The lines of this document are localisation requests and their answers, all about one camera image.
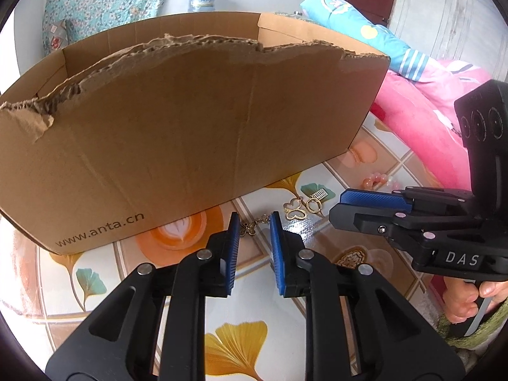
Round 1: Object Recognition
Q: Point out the pink quilt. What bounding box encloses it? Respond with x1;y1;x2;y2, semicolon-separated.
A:
369;59;493;191

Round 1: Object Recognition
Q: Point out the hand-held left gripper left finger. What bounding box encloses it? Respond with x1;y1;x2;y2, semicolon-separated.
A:
45;211;241;381

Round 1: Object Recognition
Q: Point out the labelled water dispenser bottle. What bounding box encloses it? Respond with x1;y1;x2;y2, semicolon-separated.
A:
187;0;218;13

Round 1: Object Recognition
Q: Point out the brown cardboard box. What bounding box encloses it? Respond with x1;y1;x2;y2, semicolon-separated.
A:
0;11;391;255

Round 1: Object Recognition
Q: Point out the pink bead bracelet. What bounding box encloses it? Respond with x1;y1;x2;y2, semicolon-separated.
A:
363;172;399;191

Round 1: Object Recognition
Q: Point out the tile print tablecloth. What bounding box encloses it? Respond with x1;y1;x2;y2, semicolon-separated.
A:
0;111;477;381

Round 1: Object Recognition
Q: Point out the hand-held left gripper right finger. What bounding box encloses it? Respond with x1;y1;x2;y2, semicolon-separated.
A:
270;211;466;381

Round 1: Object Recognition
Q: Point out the blue cartoon pillow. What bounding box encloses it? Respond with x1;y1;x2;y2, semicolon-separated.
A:
299;0;431;82

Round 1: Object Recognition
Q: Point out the green plush cloth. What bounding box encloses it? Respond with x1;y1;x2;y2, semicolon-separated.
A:
437;310;508;350

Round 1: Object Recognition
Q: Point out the gold butterfly pendant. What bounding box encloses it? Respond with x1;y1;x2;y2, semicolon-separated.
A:
283;197;307;220

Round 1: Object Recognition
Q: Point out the grey speckled cloth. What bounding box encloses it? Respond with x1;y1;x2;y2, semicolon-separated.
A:
274;10;318;24

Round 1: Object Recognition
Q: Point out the grey patterned pillow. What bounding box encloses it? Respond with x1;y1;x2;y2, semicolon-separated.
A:
43;19;70;52

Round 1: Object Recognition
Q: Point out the person's right hand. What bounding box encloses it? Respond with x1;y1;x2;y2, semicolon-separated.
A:
441;278;508;324

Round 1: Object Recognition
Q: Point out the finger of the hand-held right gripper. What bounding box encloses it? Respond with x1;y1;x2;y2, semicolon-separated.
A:
340;186;477;212
329;203;483;251

